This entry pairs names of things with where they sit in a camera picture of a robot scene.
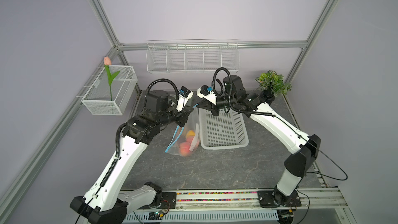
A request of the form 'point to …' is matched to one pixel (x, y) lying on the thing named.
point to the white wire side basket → (111, 91)
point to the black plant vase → (267, 96)
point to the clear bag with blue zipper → (186, 139)
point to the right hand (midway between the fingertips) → (197, 102)
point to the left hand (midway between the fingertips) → (190, 109)
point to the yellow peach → (190, 132)
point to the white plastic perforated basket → (226, 130)
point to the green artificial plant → (270, 80)
